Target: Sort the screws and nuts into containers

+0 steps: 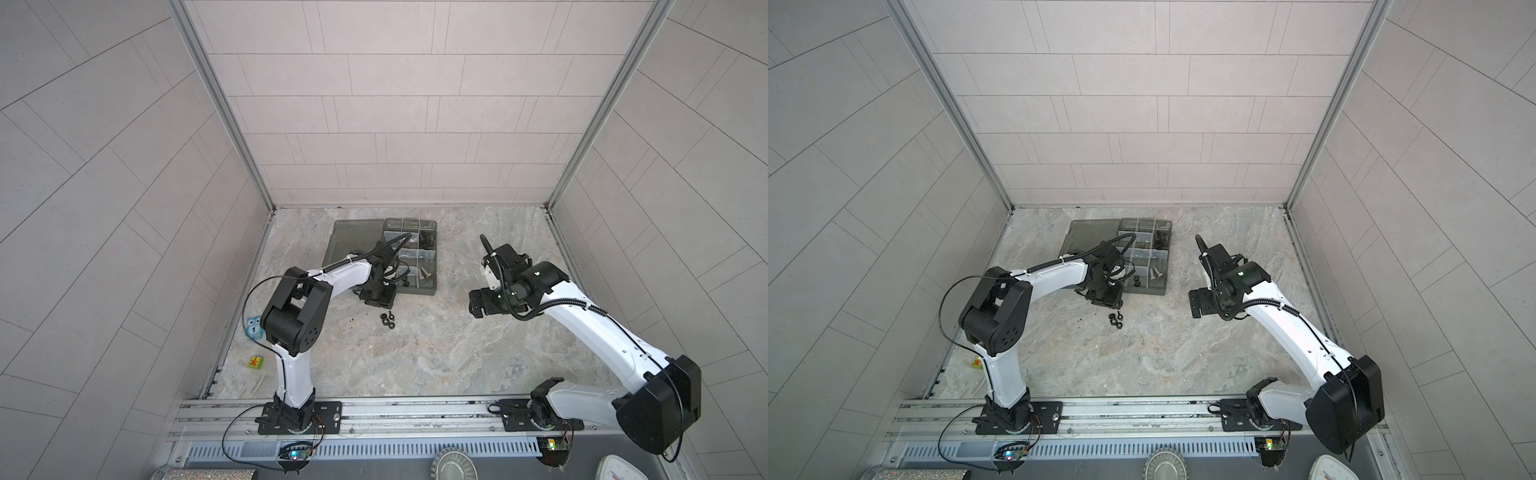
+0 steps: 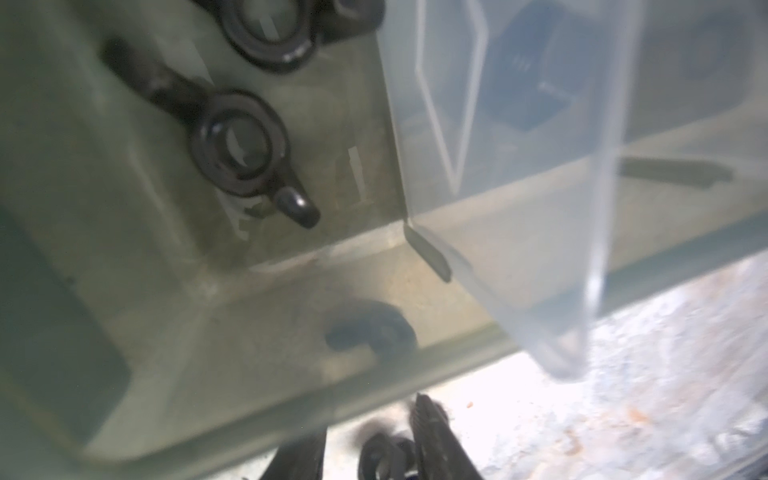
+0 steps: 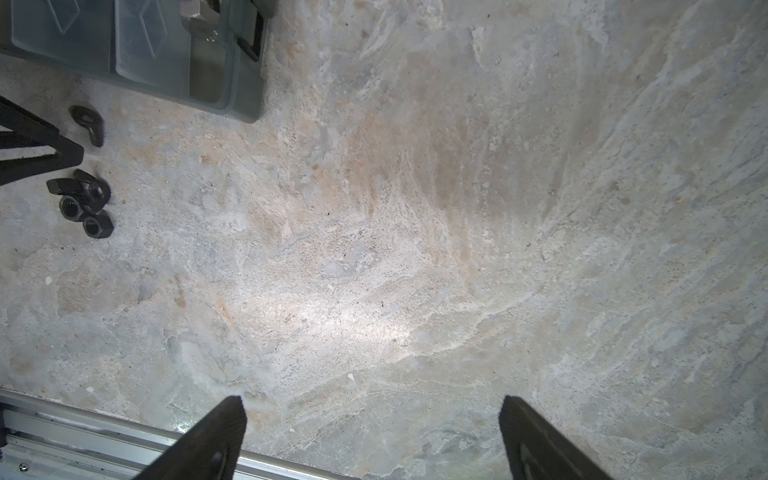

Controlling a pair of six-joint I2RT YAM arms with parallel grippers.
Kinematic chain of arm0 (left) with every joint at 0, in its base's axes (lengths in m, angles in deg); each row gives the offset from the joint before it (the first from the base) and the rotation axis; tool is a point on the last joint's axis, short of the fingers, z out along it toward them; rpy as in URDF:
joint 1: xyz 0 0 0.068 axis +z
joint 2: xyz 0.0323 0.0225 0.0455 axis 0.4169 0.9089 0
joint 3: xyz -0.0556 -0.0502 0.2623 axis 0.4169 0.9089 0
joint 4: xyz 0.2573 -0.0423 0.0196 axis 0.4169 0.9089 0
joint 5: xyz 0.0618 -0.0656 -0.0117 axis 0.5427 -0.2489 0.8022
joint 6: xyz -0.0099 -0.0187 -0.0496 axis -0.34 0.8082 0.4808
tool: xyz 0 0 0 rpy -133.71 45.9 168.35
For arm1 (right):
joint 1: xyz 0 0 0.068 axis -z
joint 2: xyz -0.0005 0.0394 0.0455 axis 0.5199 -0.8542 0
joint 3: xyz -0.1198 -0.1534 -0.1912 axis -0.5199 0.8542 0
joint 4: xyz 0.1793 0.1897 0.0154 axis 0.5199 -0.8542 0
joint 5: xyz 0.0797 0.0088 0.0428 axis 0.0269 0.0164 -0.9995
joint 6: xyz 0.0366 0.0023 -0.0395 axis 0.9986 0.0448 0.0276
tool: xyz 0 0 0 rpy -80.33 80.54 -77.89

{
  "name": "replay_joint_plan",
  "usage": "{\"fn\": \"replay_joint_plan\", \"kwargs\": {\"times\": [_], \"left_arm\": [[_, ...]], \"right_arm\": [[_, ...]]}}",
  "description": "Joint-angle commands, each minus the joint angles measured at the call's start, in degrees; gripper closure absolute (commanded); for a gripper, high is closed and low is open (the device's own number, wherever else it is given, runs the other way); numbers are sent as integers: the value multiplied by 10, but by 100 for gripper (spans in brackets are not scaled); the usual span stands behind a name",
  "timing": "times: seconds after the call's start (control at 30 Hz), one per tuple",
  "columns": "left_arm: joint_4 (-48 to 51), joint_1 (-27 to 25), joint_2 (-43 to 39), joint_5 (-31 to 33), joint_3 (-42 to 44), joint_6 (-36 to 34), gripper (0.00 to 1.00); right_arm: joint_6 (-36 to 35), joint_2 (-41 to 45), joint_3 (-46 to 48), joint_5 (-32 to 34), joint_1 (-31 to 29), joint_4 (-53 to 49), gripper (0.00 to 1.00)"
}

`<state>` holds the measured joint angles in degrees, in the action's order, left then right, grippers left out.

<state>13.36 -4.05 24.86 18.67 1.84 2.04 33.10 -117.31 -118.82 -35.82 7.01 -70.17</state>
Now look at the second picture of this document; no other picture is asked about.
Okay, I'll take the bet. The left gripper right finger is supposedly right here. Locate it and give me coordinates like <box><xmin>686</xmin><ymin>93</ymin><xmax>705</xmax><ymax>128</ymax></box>
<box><xmin>409</xmin><ymin>393</ymin><xmax>482</xmax><ymax>480</ymax></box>

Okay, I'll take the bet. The clear green organizer box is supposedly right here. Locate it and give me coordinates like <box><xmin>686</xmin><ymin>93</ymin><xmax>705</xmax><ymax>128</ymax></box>
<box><xmin>1</xmin><ymin>1</ymin><xmax>767</xmax><ymax>479</ymax></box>

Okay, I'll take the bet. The black hex nut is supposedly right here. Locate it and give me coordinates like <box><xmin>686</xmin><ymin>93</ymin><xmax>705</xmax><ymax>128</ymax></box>
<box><xmin>483</xmin><ymin>1</ymin><xmax>600</xmax><ymax>132</ymax></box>

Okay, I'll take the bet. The black wing nut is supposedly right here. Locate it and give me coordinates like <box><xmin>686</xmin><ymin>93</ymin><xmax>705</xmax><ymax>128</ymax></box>
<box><xmin>99</xmin><ymin>36</ymin><xmax>321</xmax><ymax>229</ymax></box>
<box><xmin>197</xmin><ymin>0</ymin><xmax>386</xmax><ymax>74</ymax></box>

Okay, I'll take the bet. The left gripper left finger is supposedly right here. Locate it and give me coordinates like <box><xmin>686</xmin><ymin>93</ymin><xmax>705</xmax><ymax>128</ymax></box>
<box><xmin>260</xmin><ymin>430</ymin><xmax>327</xmax><ymax>480</ymax></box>

